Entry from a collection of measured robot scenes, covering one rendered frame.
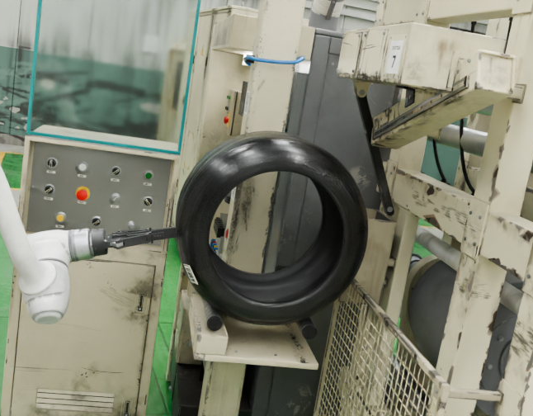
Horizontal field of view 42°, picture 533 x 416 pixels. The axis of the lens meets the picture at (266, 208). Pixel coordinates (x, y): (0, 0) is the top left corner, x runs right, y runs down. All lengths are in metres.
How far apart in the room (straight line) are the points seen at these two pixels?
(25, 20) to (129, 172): 8.33
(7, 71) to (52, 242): 8.86
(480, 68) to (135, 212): 1.47
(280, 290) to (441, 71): 0.91
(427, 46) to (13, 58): 9.38
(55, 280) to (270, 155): 0.65
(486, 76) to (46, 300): 1.21
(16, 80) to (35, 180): 8.17
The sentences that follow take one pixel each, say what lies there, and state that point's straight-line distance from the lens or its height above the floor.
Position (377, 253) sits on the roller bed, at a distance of 2.34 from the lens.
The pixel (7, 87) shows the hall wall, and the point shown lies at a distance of 10.79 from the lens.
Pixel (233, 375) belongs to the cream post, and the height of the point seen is 0.57.
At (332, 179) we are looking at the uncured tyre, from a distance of 1.92.
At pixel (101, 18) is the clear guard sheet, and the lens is 2.56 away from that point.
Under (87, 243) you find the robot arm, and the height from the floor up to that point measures 1.07.
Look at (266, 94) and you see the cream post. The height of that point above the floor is 1.55.
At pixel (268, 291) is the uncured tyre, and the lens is 2.23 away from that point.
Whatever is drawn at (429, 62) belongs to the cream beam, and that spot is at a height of 1.70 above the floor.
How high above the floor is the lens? 1.61
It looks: 11 degrees down
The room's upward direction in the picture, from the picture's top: 9 degrees clockwise
